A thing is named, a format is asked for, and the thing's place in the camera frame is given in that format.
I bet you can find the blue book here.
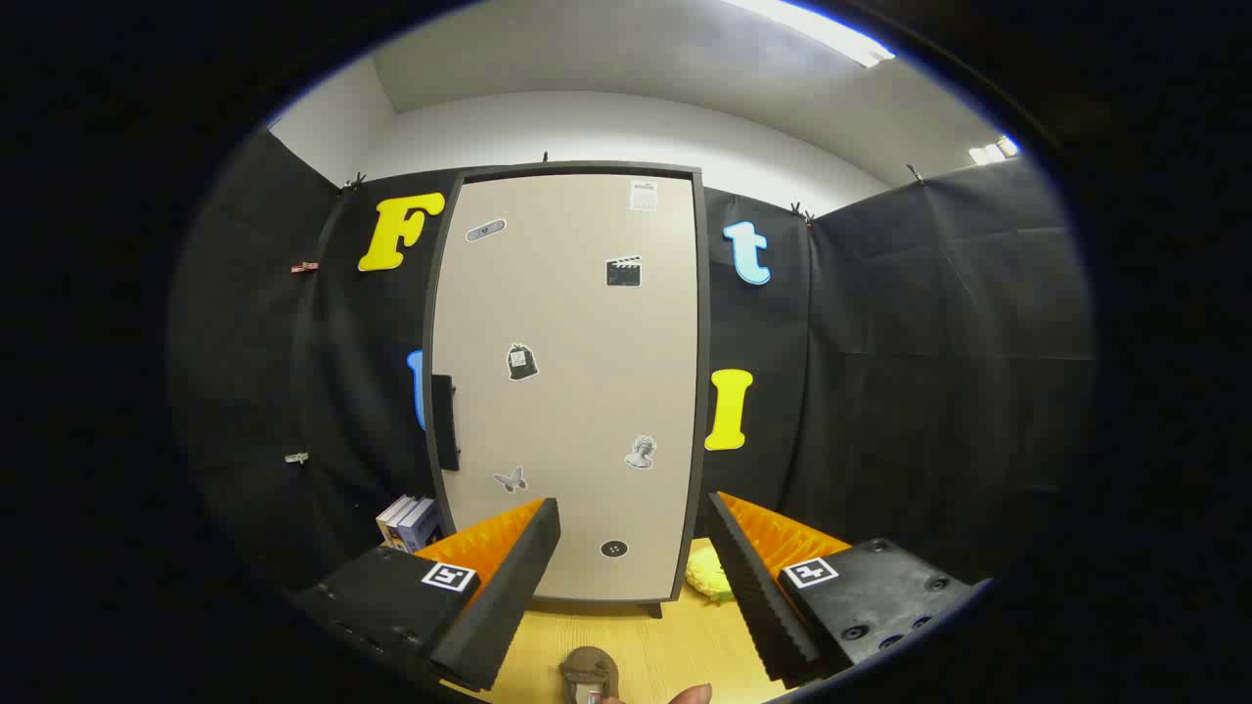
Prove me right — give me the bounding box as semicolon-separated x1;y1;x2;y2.
396;499;444;554

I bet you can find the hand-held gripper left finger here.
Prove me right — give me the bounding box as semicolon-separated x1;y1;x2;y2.
291;497;562;693

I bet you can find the dark framed shoe cabinet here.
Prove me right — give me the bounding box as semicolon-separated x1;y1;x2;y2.
423;161;711;619

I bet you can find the beige shoe cabinet door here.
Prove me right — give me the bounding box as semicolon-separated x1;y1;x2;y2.
430;174;700;602

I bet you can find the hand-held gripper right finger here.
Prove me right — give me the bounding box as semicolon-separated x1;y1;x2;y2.
706;491;979;685

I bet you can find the black backdrop cloth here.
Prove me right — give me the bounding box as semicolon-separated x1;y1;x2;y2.
166;127;1096;597

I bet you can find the black door handle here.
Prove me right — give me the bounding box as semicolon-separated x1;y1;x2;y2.
431;374;461;472

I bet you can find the yellow plush toy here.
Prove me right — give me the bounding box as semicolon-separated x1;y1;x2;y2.
685;548;736;604

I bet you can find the brown fuzzy shoe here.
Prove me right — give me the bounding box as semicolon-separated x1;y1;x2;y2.
559;645;621;704

